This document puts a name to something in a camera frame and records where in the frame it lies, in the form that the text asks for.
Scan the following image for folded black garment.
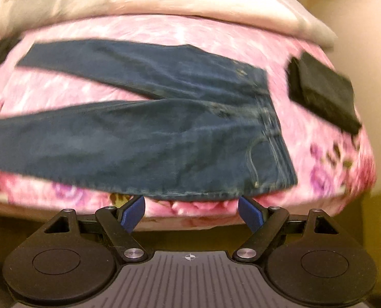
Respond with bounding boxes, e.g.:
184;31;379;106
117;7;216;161
287;57;307;104

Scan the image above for blue denim jeans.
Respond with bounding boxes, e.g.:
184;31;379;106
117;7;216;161
0;38;299;202

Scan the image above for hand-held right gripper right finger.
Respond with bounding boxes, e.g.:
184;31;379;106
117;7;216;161
233;196;339;262

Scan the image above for beige quilt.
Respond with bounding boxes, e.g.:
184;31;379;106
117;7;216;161
0;0;338;49

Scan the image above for folded dark grey garment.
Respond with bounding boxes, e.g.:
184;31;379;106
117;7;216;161
297;51;363;136

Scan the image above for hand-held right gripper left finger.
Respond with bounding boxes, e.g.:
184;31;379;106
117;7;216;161
42;195;148;262

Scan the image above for pink rose print blanket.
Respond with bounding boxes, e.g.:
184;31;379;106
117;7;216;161
0;14;377;232

